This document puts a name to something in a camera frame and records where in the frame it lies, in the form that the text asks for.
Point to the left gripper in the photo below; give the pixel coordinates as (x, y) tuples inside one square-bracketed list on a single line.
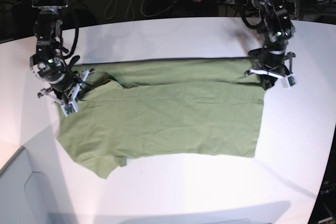
[(271, 63)]

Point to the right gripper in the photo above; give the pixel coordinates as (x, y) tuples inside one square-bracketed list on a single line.
[(64, 83)]

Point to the green T-shirt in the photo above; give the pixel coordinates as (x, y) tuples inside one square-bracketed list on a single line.
[(159, 107)]

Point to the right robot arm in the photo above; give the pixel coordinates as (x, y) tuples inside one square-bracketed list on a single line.
[(48, 31)]

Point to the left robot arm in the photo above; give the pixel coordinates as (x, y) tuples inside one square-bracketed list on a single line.
[(275, 24)]

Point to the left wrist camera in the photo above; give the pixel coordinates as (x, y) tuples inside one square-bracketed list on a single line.
[(289, 81)]

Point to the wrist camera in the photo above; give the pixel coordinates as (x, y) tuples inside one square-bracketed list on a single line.
[(71, 107), (289, 81)]

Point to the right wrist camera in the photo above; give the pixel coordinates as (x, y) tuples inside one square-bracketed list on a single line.
[(71, 107)]

